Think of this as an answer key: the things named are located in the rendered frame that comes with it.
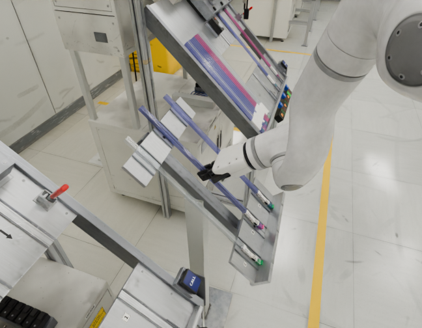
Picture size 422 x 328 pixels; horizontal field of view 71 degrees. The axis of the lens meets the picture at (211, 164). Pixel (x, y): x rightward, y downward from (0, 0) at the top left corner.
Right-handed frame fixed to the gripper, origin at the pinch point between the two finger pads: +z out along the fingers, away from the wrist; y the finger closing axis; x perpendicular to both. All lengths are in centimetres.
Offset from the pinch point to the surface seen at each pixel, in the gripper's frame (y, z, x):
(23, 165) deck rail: 25.3, 16.7, -31.5
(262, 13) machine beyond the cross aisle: -407, 74, 16
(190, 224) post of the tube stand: 3.0, 17.0, 14.7
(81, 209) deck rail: 25.5, 13.8, -16.7
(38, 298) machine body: 35, 51, 0
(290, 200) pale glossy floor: -86, 31, 93
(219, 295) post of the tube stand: -9, 53, 75
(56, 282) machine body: 30, 50, 1
